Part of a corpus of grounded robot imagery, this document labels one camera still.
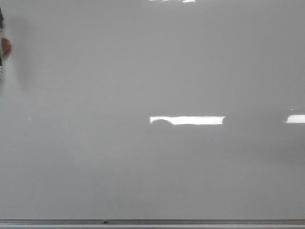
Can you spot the white glossy whiteboard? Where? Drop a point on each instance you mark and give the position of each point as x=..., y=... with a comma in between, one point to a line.
x=146, y=109

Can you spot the red rubber band wrap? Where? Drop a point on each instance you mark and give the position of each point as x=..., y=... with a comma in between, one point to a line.
x=5, y=46

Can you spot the aluminium whiteboard bottom frame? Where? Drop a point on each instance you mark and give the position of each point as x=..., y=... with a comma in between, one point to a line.
x=152, y=224

